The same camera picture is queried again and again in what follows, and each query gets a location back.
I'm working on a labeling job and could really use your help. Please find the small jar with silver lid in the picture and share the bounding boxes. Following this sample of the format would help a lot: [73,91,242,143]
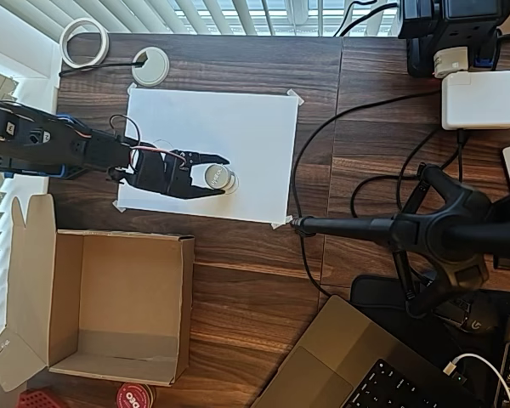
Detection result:
[202,163,240,196]

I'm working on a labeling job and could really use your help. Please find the open brown cardboard box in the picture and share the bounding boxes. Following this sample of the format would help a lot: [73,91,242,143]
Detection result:
[0,193,196,393]

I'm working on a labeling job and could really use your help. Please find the white paper sheet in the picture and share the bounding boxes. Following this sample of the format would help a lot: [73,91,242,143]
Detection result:
[116,87,299,225]

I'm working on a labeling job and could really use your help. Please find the masking tape roll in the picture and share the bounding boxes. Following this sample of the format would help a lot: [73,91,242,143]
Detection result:
[59,18,110,70]

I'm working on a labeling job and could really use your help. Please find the black desk mat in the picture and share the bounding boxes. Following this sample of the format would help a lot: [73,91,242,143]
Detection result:
[350,274,510,383]

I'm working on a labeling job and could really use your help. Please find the grey laptop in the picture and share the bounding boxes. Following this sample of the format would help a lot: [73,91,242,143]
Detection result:
[248,295,490,408]

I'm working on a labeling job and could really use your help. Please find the red round lid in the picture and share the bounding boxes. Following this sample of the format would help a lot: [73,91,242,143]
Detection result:
[116,381,157,408]

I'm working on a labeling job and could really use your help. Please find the black tripod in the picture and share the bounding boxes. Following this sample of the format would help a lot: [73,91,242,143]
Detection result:
[288,163,510,320]

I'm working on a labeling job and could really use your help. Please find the red perforated base block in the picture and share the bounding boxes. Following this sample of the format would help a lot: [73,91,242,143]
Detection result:
[15,388,65,408]

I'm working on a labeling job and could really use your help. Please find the small white plug adapter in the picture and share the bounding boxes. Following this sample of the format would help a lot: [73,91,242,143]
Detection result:
[432,45,469,80]

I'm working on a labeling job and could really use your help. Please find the large white power adapter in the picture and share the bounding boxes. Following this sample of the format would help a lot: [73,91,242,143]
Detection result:
[440,70,510,131]

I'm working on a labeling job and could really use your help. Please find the blue and black plug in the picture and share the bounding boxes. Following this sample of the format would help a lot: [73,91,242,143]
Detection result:
[471,42,501,71]

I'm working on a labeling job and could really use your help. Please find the black power strip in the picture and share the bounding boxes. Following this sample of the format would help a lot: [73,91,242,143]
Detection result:
[397,0,510,78]

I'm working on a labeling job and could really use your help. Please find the black computer mouse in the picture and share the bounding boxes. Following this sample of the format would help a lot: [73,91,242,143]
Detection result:
[458,292,501,335]

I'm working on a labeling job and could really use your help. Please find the long black cable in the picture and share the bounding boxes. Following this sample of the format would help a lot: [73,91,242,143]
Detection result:
[289,89,445,298]

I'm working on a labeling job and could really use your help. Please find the white round cable grommet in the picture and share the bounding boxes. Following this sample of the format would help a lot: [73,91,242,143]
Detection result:
[131,47,171,88]

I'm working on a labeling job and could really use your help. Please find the thin black cable through grommet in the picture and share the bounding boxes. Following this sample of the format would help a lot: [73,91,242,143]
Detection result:
[58,59,148,77]

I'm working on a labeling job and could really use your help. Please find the black cable by blinds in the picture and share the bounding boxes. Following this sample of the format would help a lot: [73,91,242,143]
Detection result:
[335,0,403,38]

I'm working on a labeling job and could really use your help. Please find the black cable from white adapter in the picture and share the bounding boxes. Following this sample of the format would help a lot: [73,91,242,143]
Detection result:
[350,127,467,220]

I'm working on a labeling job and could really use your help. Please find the white USB-C cable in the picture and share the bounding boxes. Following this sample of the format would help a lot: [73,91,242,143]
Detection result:
[445,352,510,408]

